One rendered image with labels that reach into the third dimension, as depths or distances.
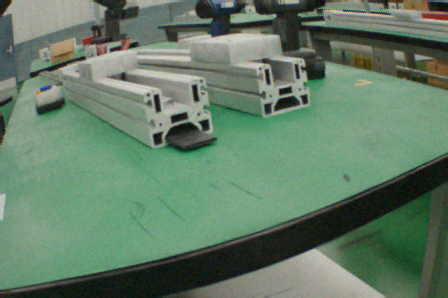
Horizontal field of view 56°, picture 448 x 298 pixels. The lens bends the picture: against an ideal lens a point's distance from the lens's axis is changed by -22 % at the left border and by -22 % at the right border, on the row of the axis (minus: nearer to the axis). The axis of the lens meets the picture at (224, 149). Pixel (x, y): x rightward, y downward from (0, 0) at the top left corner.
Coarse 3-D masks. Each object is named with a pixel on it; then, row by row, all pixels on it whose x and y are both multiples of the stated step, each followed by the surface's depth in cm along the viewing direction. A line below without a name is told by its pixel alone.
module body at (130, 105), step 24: (72, 72) 132; (144, 72) 95; (72, 96) 130; (96, 96) 101; (120, 96) 88; (144, 96) 73; (168, 96) 84; (192, 96) 76; (120, 120) 87; (144, 120) 75; (168, 120) 75; (192, 120) 77; (168, 144) 76
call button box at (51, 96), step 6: (42, 90) 127; (48, 90) 125; (54, 90) 126; (36, 96) 123; (42, 96) 124; (48, 96) 125; (54, 96) 126; (36, 102) 124; (42, 102) 124; (48, 102) 125; (54, 102) 126; (60, 102) 127; (36, 108) 128; (42, 108) 125; (48, 108) 126; (54, 108) 127
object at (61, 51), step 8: (408, 0) 499; (408, 8) 491; (416, 8) 477; (424, 8) 476; (72, 40) 339; (56, 48) 334; (64, 48) 335; (72, 48) 338; (56, 56) 337; (64, 56) 340; (72, 56) 342; (432, 64) 439; (440, 64) 431; (432, 72) 443; (440, 72) 429; (432, 80) 447
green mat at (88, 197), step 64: (64, 128) 101; (256, 128) 78; (320, 128) 74; (384, 128) 69; (0, 192) 65; (64, 192) 62; (128, 192) 59; (192, 192) 57; (256, 192) 55; (320, 192) 52; (0, 256) 44; (64, 256) 44; (128, 256) 43
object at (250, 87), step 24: (168, 72) 113; (192, 72) 102; (216, 72) 95; (240, 72) 86; (264, 72) 83; (288, 72) 86; (216, 96) 96; (240, 96) 88; (264, 96) 83; (288, 96) 88
